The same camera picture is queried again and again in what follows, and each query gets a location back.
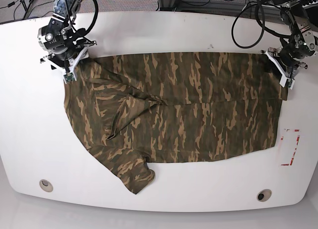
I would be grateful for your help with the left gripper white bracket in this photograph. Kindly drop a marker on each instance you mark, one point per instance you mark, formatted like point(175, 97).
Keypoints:
point(282, 63)

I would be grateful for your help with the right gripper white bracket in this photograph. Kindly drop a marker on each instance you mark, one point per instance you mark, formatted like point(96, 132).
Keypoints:
point(67, 59)

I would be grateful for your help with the camouflage T-shirt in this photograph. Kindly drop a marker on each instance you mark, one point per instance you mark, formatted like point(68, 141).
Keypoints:
point(132, 110)

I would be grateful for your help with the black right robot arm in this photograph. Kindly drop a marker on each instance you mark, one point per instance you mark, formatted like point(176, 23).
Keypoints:
point(65, 45)

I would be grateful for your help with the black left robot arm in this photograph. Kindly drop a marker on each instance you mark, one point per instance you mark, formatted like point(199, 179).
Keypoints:
point(301, 43)

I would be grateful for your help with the red tape rectangle marking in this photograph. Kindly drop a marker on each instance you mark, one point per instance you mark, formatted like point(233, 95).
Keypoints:
point(288, 146)

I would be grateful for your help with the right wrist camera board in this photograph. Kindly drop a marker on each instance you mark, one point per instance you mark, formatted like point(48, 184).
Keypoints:
point(68, 77)

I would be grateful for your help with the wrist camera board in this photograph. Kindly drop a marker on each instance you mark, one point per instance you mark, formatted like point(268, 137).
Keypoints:
point(68, 77)
point(289, 83)

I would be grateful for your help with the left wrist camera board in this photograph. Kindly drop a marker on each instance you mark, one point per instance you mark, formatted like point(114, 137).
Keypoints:
point(289, 83)

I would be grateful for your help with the aluminium frame cart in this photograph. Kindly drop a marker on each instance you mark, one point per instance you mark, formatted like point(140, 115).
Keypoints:
point(220, 7)

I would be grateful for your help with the left table cable grommet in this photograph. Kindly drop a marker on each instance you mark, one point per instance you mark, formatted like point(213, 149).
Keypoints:
point(46, 185)

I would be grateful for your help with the table cable grommet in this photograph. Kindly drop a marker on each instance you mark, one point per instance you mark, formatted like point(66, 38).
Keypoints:
point(264, 195)
point(46, 185)

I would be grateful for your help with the right table cable grommet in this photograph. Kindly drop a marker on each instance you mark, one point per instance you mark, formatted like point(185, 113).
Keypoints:
point(264, 195)

